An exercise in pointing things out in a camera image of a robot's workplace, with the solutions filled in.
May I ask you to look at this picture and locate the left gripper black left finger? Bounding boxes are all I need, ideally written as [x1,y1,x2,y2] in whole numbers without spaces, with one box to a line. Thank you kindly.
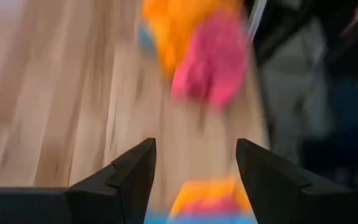
[0,138,157,224]

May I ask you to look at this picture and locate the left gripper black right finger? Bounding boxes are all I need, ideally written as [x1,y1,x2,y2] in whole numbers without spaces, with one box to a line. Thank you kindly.
[236,138,358,224]

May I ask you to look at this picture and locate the orange microfiber towel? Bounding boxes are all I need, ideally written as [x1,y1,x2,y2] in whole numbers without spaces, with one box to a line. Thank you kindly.
[169,178,254,218]
[140,0,245,78]

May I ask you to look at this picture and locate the blue microfiber towel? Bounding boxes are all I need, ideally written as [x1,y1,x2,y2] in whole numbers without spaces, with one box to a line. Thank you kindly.
[137,24,158,60]
[143,210,258,224]

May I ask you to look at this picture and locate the pink microfiber towel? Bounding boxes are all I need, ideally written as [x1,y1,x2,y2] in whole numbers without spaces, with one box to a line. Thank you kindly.
[181,197,239,216]
[170,11,250,110]

